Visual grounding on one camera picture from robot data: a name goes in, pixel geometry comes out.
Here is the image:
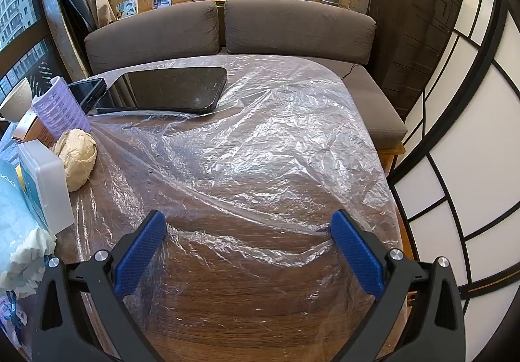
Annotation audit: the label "purple plastic cup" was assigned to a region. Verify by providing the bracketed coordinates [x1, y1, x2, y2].
[32, 76, 92, 148]

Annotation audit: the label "brown cardboard box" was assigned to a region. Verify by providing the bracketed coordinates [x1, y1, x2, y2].
[11, 109, 55, 149]

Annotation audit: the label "brown sofa back cushion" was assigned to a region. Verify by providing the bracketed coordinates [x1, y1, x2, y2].
[84, 0, 220, 76]
[224, 0, 377, 66]

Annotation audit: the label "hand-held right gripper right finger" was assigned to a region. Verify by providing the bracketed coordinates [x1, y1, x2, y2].
[329, 209, 468, 362]

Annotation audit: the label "patterned sheer curtain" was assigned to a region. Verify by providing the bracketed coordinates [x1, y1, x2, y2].
[36, 0, 88, 78]

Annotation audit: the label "white ceramic cup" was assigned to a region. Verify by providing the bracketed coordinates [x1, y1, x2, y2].
[0, 78, 34, 122]

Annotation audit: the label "white plastic box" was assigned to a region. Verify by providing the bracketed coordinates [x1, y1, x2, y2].
[17, 140, 76, 233]

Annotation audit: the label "white panel sliding door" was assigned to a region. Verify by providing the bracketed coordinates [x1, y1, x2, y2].
[386, 0, 520, 326]

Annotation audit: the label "dark wooden cabinet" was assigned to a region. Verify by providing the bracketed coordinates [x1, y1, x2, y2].
[368, 0, 462, 121]

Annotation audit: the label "white crumpled tissue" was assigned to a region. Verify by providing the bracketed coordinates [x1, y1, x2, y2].
[0, 224, 58, 300]

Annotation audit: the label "clear plastic table sheet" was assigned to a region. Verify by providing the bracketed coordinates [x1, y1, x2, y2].
[73, 55, 404, 362]

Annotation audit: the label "purple patterned cloth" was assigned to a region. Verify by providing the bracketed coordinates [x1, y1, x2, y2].
[0, 296, 30, 348]

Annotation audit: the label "light blue plastic bag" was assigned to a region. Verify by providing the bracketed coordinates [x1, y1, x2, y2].
[0, 161, 46, 261]

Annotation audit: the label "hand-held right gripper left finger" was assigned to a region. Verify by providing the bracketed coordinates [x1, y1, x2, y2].
[30, 210, 168, 362]

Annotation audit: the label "window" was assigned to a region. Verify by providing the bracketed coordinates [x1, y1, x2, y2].
[0, 0, 68, 98]

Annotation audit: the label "photo with white border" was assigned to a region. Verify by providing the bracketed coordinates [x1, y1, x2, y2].
[116, 0, 139, 20]

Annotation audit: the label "black tablet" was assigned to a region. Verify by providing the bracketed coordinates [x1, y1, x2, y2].
[69, 78, 107, 113]

